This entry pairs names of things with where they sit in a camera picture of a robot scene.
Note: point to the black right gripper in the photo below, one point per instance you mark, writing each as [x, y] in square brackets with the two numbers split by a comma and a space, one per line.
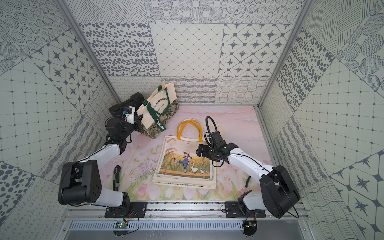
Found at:
[205, 153]

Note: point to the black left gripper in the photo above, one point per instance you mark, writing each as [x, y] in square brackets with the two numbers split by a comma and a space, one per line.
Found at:
[135, 122]

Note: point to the starry night canvas tote bag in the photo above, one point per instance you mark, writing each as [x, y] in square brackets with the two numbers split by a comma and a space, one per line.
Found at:
[183, 183]

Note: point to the yellow handled white bag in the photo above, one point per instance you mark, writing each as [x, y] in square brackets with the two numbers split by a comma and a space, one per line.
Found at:
[179, 160]

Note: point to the green handled exhibition tote bag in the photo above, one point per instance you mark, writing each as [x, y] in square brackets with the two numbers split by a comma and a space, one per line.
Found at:
[158, 109]

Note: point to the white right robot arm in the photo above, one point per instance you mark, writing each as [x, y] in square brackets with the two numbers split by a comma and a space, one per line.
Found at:
[278, 192]

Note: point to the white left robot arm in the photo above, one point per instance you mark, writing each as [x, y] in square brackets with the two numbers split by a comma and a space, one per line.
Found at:
[81, 183]

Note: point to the black plastic tool case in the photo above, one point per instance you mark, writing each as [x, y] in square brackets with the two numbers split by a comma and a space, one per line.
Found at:
[135, 101]

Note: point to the pink floral table mat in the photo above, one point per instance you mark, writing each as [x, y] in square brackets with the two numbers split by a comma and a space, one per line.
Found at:
[238, 125]

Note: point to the right circuit board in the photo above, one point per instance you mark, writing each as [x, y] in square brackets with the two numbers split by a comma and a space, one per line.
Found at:
[250, 227]

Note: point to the circuit board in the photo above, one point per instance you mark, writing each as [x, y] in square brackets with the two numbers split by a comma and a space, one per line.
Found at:
[250, 227]
[121, 229]

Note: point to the left circuit board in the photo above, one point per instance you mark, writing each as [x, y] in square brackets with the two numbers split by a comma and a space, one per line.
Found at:
[121, 229]

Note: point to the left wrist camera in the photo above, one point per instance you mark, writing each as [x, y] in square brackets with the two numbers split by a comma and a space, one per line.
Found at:
[129, 113]

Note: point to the blue handled pliers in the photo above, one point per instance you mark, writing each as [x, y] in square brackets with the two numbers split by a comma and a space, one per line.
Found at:
[247, 182]

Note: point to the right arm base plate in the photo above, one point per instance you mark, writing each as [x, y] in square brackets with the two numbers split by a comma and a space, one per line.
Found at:
[237, 210]

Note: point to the aluminium mounting rail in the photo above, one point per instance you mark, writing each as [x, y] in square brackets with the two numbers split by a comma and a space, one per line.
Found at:
[157, 210]

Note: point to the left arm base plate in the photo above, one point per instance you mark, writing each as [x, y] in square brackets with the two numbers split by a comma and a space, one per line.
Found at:
[138, 209]

